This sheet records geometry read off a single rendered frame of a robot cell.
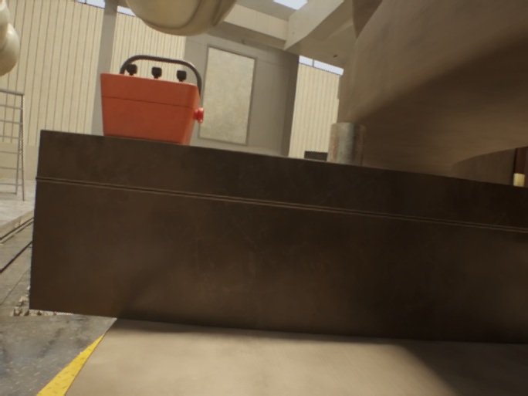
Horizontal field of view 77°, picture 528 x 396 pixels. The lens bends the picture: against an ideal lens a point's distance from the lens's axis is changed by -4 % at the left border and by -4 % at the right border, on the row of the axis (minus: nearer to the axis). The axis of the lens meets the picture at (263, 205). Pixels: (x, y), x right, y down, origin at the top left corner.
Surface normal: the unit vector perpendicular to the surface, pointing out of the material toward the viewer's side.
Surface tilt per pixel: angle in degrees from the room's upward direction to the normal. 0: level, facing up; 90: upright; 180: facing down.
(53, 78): 90
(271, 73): 90
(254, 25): 90
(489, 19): 90
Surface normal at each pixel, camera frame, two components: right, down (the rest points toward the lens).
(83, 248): 0.08, 0.06
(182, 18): 0.11, 0.96
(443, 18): -0.98, -0.10
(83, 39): 0.42, 0.10
